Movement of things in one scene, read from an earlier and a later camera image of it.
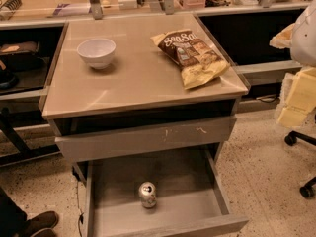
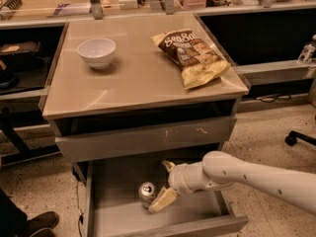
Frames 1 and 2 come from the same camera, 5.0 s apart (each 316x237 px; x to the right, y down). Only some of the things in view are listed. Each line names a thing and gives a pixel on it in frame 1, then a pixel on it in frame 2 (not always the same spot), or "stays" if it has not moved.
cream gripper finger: (298, 97) to (183, 179)
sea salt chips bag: (198, 64) stays
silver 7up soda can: (147, 194) stays
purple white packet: (68, 9) stays
